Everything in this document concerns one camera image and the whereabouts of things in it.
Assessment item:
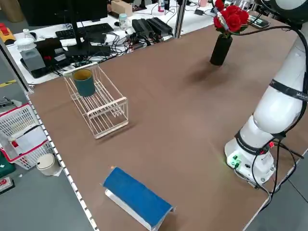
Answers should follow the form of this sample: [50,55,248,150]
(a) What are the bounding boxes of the black vase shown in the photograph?
[209,35,233,66]

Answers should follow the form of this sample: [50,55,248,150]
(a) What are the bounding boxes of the red flower bunch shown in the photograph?
[213,4,250,39]

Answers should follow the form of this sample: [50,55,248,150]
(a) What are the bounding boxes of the teal cup yellow inside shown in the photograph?
[73,69,96,97]

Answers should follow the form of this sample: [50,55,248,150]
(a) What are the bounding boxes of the blue towel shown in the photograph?
[103,167,174,228]

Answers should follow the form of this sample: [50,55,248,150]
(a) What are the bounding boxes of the black power adapter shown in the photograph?
[146,17,173,36]
[131,18,154,39]

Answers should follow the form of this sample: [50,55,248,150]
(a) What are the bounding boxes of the clear bottle pale cap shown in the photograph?
[119,13,128,31]

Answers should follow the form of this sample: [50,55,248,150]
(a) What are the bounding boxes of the black keyboard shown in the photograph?
[55,23,114,40]

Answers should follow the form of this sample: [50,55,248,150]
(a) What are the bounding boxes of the bottle with red label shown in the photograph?
[157,0,169,13]

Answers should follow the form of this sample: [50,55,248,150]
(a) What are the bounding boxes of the cardboard box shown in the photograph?
[111,0,133,17]

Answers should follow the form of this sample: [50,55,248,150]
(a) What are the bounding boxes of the small white bin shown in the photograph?
[36,153,61,176]

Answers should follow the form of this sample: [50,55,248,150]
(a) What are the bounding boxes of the grey box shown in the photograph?
[20,49,46,72]

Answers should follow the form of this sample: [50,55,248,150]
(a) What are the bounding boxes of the white basket red rim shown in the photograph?
[0,103,55,170]

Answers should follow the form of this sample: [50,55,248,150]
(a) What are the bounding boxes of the black computer monitor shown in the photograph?
[18,0,111,58]

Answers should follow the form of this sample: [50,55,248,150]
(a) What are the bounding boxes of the green box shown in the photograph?
[0,154,16,178]

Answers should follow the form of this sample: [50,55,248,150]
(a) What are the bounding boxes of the red emergency stop button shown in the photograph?
[0,177,15,193]

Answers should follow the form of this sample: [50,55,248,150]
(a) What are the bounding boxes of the cream wire rack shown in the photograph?
[64,65,129,140]

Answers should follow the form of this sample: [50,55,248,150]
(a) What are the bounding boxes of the tangled black desk cables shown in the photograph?
[48,31,157,75]

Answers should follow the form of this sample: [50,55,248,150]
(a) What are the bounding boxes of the aluminium frame post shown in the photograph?
[175,0,187,39]

